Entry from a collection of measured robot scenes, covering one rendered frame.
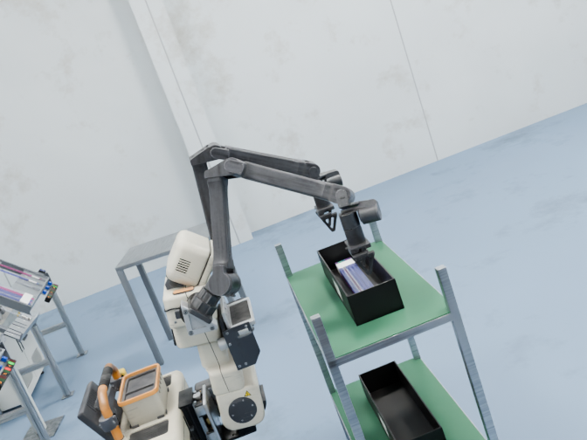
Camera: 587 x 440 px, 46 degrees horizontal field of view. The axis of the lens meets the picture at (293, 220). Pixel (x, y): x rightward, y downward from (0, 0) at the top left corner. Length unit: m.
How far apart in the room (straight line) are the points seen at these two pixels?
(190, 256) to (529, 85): 6.37
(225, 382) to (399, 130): 5.54
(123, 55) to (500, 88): 4.10
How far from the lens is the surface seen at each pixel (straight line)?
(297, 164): 2.64
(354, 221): 2.14
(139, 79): 7.33
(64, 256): 7.67
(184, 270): 2.41
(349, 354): 2.20
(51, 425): 5.12
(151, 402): 2.58
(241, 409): 2.60
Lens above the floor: 1.94
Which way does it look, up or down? 15 degrees down
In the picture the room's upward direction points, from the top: 20 degrees counter-clockwise
